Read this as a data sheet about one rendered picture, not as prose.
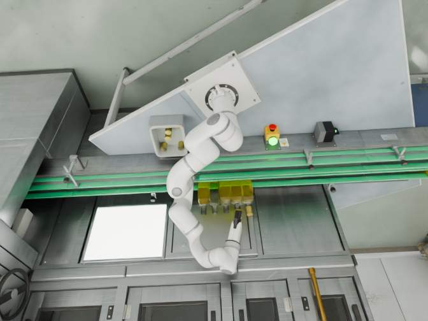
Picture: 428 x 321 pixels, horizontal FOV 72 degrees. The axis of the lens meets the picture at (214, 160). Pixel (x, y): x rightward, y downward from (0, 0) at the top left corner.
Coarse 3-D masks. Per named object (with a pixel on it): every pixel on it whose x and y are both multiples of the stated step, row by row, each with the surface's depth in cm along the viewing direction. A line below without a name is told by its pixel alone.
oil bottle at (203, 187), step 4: (200, 184) 161; (204, 184) 161; (208, 184) 165; (200, 188) 159; (204, 188) 159; (208, 188) 162; (200, 192) 157; (204, 192) 157; (208, 192) 159; (200, 196) 156; (204, 196) 155; (208, 196) 156; (200, 200) 154; (204, 200) 154; (208, 200) 155; (200, 204) 155; (208, 204) 157
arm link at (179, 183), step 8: (184, 160) 120; (176, 168) 120; (184, 168) 119; (168, 176) 120; (176, 176) 119; (184, 176) 120; (168, 184) 120; (176, 184) 119; (184, 184) 120; (168, 192) 120; (176, 192) 119; (184, 192) 121
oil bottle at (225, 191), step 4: (220, 184) 160; (224, 184) 160; (228, 184) 160; (220, 188) 158; (224, 188) 158; (228, 188) 158; (220, 192) 156; (224, 192) 156; (228, 192) 156; (220, 196) 155; (224, 196) 154; (228, 196) 154; (220, 200) 154; (224, 200) 153; (228, 200) 153
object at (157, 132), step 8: (152, 128) 147; (160, 128) 157; (152, 136) 152; (160, 136) 162; (176, 136) 162; (184, 136) 152; (160, 144) 166; (168, 144) 166; (176, 144) 166; (160, 152) 164; (168, 152) 164; (176, 152) 164; (184, 152) 163
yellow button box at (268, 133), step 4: (268, 128) 159; (276, 128) 158; (264, 132) 162; (268, 132) 156; (272, 132) 156; (276, 132) 156; (264, 136) 162; (268, 136) 156; (276, 136) 156; (268, 140) 158
